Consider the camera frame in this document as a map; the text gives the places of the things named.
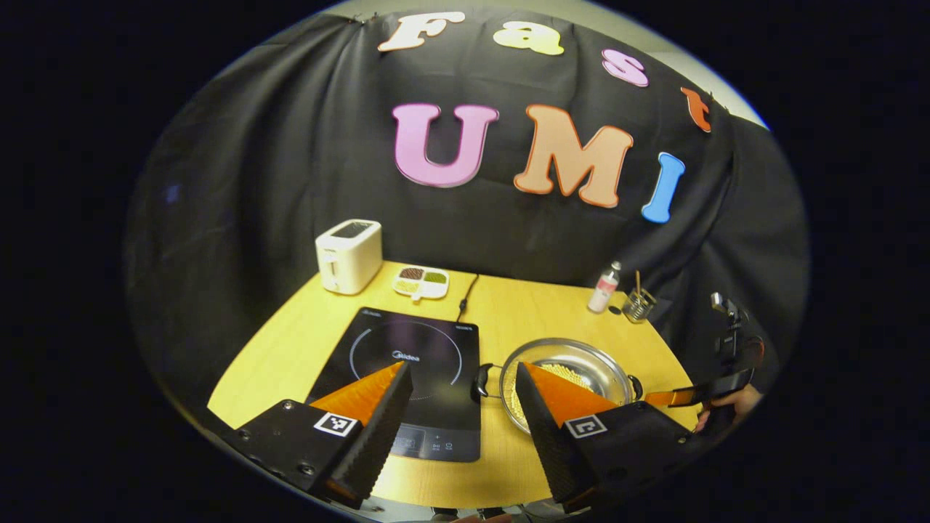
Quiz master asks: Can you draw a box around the glass utensil holder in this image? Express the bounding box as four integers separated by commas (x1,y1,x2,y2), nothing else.
623,287,658,323

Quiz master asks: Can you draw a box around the black power cable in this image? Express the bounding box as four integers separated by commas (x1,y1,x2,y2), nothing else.
458,273,480,323

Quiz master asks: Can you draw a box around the steel pot with handles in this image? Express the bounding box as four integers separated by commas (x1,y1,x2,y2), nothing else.
471,337,644,435

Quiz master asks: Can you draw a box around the small clear bottle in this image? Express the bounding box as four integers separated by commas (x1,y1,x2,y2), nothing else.
587,261,623,315

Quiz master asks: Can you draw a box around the white toaster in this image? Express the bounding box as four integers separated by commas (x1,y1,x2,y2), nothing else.
315,219,384,296

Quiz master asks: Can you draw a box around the black induction cooktop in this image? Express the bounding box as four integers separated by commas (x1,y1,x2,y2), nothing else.
307,307,482,463

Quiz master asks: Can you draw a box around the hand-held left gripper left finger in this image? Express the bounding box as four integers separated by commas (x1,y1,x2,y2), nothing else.
222,362,414,510

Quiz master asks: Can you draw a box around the black backdrop cloth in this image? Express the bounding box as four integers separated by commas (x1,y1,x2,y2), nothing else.
124,11,811,422

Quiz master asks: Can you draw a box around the white divided dish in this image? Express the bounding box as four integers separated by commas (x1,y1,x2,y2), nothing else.
392,266,450,301

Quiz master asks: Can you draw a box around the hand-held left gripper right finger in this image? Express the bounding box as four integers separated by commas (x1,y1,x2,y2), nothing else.
514,362,718,509

